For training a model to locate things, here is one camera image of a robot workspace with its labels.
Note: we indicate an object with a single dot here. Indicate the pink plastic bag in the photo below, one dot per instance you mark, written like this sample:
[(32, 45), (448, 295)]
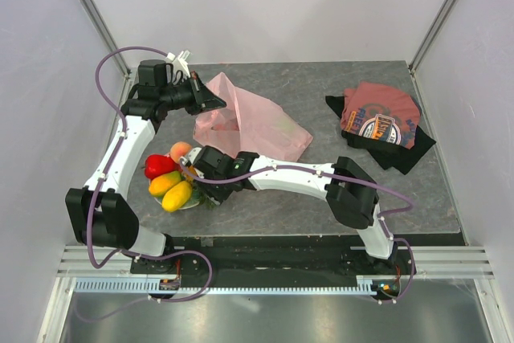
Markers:
[(250, 123)]

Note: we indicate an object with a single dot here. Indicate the orange green mango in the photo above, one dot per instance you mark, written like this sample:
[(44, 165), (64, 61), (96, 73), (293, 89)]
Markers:
[(160, 185)]

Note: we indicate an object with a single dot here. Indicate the red apple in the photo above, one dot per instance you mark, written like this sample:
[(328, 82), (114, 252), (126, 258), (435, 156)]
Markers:
[(157, 165)]

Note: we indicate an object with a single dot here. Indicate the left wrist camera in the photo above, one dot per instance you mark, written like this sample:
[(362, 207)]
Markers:
[(180, 64)]

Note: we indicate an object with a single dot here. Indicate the red printed t-shirt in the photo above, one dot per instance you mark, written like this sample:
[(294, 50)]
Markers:
[(381, 113)]

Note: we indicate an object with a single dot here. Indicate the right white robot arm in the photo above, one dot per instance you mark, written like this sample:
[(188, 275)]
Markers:
[(348, 190)]

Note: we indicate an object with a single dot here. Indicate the peach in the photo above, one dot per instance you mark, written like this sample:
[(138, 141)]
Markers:
[(179, 150)]

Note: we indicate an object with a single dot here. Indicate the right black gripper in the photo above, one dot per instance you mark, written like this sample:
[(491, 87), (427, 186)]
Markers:
[(216, 197)]

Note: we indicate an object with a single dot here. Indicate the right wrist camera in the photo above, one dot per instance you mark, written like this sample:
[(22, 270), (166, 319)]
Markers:
[(190, 157)]

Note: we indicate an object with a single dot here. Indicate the yellow mango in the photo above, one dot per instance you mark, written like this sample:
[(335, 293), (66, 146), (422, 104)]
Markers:
[(177, 197)]

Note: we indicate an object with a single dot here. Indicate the black cloth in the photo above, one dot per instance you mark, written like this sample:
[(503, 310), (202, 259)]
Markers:
[(385, 154)]

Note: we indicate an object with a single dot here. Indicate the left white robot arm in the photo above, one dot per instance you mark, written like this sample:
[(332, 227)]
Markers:
[(99, 213)]

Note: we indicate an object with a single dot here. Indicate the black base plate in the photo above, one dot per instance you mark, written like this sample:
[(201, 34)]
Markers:
[(306, 261)]

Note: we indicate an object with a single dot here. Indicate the right aluminium frame post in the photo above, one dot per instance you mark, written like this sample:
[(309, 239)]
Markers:
[(431, 35)]

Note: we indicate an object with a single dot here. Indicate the pineapple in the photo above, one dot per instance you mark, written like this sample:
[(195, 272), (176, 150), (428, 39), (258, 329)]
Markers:
[(192, 174)]

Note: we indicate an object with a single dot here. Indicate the aluminium frame post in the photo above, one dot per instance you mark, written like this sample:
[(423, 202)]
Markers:
[(100, 25), (431, 35)]

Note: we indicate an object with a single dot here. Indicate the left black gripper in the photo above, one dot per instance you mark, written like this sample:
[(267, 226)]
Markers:
[(202, 99)]

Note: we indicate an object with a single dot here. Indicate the left aluminium frame post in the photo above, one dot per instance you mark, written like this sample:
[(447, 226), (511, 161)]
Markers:
[(100, 25)]

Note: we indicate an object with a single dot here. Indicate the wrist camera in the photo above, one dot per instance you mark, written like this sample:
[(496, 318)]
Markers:
[(190, 157), (180, 64)]

